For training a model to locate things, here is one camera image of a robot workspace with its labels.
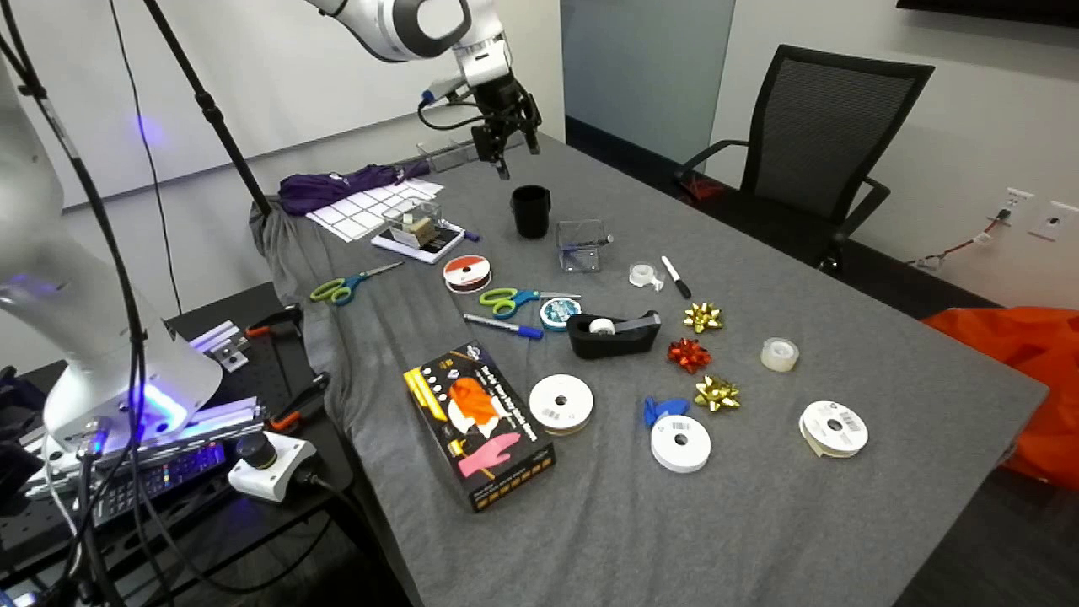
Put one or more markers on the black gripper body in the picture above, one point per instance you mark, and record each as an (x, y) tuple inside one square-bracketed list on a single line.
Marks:
[(498, 98)]

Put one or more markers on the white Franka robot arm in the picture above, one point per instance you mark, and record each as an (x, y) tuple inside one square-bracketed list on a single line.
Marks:
[(102, 325)]

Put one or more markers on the small box on white tray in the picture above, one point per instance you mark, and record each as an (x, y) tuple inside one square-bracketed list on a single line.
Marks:
[(420, 227)]

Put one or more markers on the white flat tray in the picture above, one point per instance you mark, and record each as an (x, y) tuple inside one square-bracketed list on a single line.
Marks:
[(433, 245)]

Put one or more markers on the clear plastic tray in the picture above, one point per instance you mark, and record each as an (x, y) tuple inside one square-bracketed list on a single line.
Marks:
[(586, 229)]

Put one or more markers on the blue pen marker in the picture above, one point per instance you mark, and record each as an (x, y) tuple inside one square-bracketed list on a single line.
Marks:
[(504, 325)]

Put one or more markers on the black marker with white band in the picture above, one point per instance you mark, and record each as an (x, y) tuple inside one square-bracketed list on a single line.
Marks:
[(677, 276)]

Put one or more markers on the black cup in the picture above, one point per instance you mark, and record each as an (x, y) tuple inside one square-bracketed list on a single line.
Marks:
[(529, 211)]

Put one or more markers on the white grid patterned sheet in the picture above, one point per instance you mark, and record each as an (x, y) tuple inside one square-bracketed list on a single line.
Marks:
[(371, 211)]

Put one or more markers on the blue and green scissors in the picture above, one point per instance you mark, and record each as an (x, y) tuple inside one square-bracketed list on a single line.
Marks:
[(506, 302)]

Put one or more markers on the Ice Breakers mints tin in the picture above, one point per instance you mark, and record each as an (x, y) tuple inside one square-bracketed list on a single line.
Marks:
[(559, 312)]

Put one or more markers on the purple cloth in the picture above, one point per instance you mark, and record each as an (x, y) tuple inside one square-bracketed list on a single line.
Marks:
[(332, 187)]

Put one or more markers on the small clear tape roll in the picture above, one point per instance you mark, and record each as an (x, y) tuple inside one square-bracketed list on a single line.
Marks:
[(646, 273)]

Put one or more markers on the black tape dispenser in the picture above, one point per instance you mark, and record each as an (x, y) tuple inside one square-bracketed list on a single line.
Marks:
[(612, 338)]

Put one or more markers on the white whiteboard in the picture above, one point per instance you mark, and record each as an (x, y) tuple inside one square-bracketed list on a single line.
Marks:
[(259, 103)]

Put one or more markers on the white ribbon spool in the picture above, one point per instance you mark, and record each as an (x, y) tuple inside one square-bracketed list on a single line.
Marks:
[(834, 428), (679, 442), (561, 402)]

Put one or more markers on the gold gift bow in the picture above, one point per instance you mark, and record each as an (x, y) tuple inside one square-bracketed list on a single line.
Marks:
[(715, 393), (704, 318)]

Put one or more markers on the black box with orange print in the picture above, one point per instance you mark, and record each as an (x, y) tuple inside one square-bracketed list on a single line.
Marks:
[(476, 426)]

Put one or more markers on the red gift bow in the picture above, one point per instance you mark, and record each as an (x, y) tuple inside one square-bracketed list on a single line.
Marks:
[(689, 355)]

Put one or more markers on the black tripod pole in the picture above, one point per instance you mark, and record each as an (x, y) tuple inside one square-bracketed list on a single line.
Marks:
[(208, 107)]

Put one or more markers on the black office chair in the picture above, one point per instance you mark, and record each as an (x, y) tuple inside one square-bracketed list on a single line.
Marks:
[(821, 136)]

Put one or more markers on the blue gift bow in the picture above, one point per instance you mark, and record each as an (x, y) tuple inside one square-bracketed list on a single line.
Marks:
[(662, 410)]

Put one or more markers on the white bottle cap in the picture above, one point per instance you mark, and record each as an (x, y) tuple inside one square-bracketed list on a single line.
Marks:
[(780, 355)]

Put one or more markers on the grey table cloth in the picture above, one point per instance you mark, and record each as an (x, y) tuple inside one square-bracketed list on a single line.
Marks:
[(695, 507)]

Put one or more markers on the orange fabric bag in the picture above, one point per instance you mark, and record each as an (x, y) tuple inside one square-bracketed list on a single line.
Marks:
[(1022, 358)]

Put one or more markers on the black wall screen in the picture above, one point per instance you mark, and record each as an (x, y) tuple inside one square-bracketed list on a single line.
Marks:
[(990, 9)]

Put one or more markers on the white wall outlet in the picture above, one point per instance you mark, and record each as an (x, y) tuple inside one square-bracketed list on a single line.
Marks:
[(1016, 202)]

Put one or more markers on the white wall plate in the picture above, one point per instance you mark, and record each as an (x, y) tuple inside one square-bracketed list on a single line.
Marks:
[(1057, 220)]

